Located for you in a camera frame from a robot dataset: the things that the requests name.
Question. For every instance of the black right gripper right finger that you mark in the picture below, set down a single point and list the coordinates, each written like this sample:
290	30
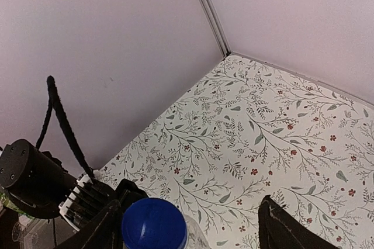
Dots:
278	229

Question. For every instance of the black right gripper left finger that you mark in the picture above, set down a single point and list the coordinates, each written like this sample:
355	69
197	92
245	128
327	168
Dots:
103	231

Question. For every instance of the blue bottle cap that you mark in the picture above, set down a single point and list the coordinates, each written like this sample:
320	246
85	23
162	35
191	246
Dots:
153	223

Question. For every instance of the Pepsi bottle blue label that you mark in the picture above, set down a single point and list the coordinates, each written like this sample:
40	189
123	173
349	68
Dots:
193	236

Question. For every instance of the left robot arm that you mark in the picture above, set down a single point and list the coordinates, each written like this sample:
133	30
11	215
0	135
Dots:
34	181

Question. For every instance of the floral patterned table mat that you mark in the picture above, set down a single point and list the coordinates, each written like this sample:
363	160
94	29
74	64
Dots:
247	130

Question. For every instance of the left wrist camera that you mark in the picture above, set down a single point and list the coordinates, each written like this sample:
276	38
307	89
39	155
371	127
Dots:
89	196

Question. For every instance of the left aluminium corner post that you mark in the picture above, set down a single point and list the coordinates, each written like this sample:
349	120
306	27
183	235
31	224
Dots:
216	27

